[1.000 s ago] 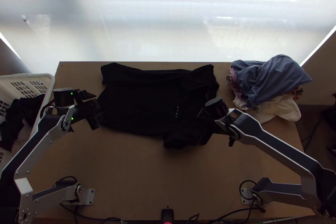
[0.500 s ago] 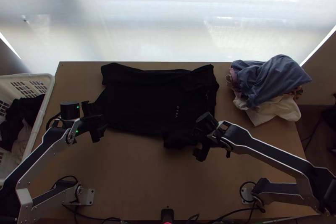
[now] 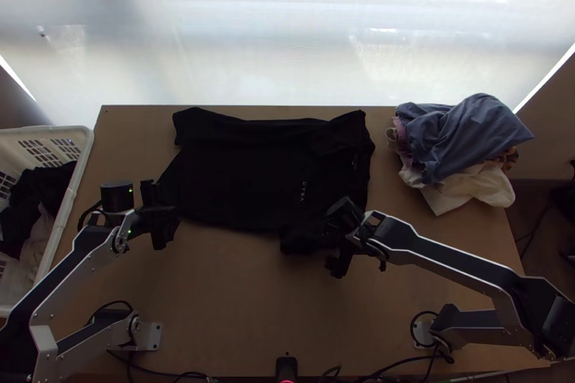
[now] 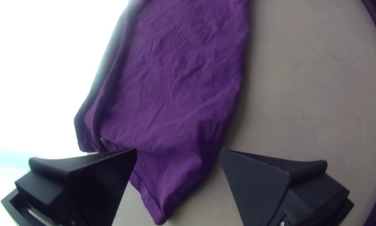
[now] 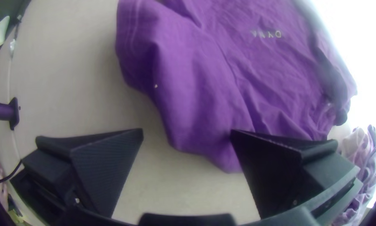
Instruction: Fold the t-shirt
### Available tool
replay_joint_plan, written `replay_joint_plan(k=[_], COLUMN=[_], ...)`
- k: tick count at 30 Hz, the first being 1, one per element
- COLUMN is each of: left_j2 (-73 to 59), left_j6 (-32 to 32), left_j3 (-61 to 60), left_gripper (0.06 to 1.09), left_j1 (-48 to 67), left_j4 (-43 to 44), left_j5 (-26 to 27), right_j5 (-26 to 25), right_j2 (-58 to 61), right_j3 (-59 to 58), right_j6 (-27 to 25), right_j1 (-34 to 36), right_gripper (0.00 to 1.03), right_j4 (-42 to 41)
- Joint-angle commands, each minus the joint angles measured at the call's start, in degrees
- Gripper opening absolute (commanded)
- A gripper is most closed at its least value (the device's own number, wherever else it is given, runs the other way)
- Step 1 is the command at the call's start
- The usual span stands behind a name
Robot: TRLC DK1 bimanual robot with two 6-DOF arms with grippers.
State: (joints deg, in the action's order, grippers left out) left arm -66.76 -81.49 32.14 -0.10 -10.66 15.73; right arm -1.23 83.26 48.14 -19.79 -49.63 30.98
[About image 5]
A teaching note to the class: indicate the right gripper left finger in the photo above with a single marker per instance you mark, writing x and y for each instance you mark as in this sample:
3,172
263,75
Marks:
100,169

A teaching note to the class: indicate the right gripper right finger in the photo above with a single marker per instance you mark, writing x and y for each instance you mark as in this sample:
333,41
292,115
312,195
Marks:
269,169

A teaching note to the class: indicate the dark t-shirt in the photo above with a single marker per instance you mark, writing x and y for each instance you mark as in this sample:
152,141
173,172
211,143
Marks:
213,81

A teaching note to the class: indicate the heap of clothes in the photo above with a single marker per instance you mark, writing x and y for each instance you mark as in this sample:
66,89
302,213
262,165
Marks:
362,150

